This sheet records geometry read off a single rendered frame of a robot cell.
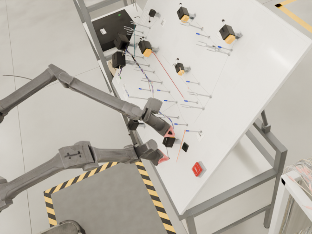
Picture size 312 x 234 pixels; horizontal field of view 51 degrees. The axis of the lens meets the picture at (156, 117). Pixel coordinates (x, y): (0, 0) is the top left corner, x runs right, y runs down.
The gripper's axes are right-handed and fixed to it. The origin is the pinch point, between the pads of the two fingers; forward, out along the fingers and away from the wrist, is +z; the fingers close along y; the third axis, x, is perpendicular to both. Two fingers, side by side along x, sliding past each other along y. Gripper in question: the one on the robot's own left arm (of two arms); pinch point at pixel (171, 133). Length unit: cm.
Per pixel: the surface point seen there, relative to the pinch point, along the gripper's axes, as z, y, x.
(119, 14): -7, 121, -46
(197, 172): 6.9, -23.1, 6.8
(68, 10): 44, 401, -42
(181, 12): -25, 21, -52
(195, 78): -5.4, 4.2, -29.9
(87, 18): -39, 86, -25
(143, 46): -17, 45, -30
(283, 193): -2, -67, -9
